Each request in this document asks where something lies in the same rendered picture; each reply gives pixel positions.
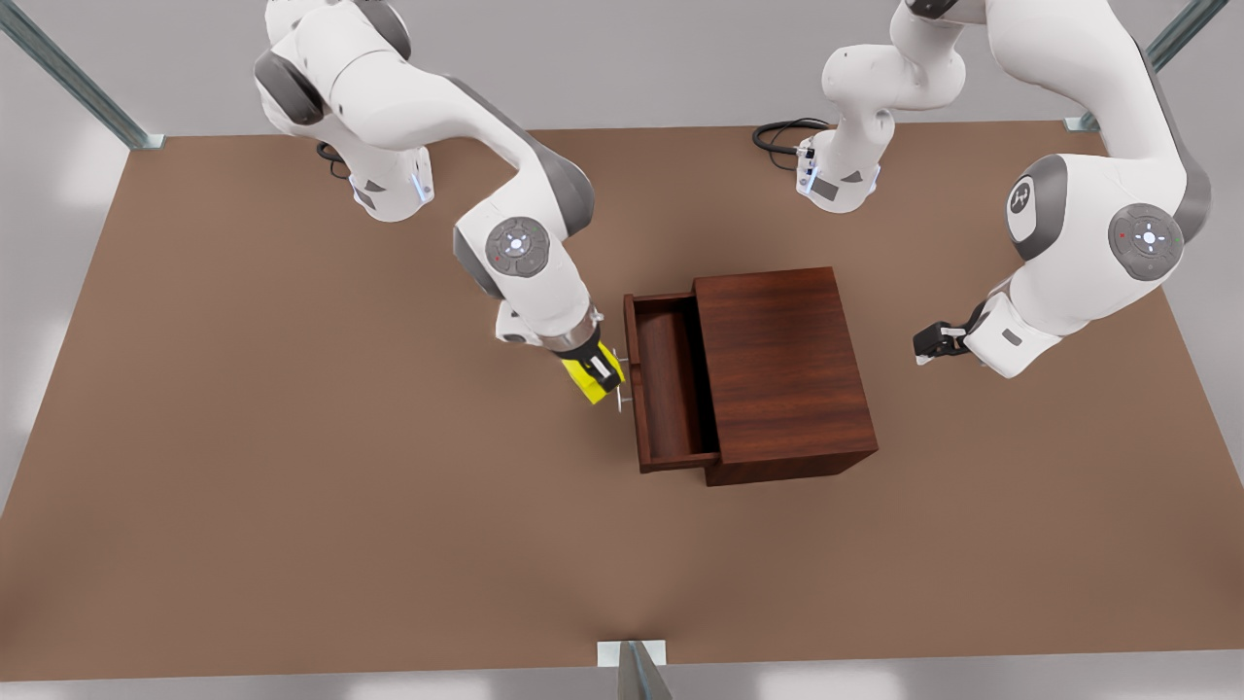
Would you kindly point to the dark wooden drawer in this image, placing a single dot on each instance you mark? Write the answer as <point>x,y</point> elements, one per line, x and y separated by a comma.
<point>666,389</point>

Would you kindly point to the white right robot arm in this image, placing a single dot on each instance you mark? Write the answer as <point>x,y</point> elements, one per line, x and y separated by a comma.
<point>389,87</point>

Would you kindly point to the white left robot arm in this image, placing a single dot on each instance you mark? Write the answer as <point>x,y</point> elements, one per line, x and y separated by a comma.
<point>1088,204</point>

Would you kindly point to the dark wooden cabinet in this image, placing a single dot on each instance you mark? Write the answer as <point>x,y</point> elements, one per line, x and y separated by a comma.
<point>777,369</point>

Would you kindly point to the silver frame post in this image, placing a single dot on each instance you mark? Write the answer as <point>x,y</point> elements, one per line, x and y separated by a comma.
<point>1171,44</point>
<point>68,73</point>
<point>637,673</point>

